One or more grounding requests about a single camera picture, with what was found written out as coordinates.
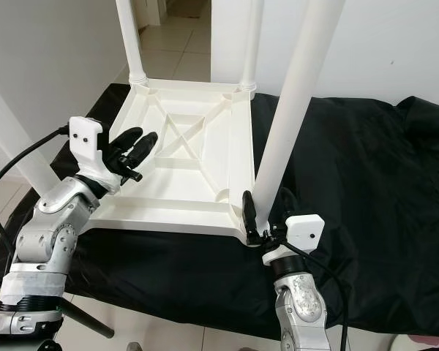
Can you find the black metal folding table leg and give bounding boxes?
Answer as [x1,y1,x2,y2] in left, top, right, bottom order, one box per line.
[58,299,116,340]

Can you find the white plastic table leg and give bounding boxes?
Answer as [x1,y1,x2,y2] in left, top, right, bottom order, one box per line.
[237,0,265,93]
[250,0,347,236]
[115,0,148,86]
[0,76,57,192]

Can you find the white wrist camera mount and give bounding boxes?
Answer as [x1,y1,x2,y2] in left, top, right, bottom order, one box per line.
[69,116,122,194]
[263,213,325,266]

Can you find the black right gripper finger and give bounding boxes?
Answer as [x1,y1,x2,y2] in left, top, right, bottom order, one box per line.
[277,186,300,236]
[241,189,261,244]

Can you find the black cloth table cover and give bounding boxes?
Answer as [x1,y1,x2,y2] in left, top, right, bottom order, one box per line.
[0,81,439,344]

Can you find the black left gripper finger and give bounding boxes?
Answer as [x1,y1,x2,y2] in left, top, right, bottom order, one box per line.
[105,127,144,159]
[124,131,160,167]

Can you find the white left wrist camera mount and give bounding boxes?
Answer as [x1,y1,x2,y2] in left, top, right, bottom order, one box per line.
[69,116,122,194]

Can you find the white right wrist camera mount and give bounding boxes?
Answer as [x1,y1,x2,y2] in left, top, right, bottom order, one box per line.
[263,213,325,266]

